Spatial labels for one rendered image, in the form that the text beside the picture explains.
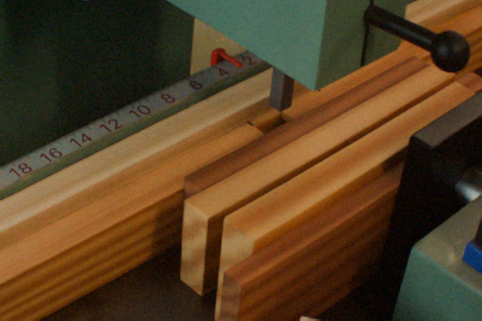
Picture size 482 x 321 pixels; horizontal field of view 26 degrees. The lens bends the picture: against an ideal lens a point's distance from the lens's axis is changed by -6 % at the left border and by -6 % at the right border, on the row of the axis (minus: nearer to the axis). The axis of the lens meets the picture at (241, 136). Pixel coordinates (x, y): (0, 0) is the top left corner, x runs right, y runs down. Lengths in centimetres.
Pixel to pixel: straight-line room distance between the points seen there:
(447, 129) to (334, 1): 9
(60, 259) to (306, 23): 16
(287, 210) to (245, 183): 4
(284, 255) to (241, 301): 3
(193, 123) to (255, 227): 11
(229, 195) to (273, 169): 3
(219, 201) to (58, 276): 9
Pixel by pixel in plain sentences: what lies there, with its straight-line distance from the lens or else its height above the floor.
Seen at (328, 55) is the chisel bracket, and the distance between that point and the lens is 51.
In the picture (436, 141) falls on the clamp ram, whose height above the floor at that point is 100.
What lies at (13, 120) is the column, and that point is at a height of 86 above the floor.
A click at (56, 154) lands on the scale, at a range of 54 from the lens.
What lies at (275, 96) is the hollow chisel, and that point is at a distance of 59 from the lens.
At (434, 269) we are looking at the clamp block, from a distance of 50.
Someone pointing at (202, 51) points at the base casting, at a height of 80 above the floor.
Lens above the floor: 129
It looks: 37 degrees down
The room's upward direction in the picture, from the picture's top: 6 degrees clockwise
